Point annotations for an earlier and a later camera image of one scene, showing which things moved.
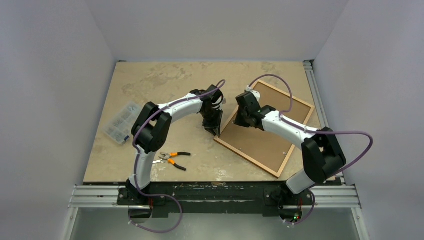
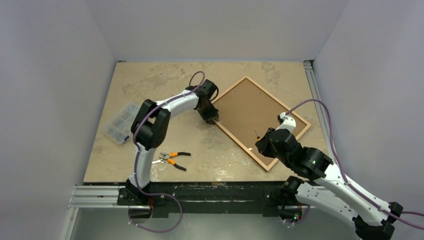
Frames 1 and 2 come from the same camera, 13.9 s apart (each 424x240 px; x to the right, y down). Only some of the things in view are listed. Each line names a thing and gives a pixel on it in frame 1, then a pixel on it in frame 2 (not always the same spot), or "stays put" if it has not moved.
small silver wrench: (158, 161) stays put
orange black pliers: (168, 156) stays put
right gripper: (241, 118) to (263, 143)
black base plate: (163, 196) stays put
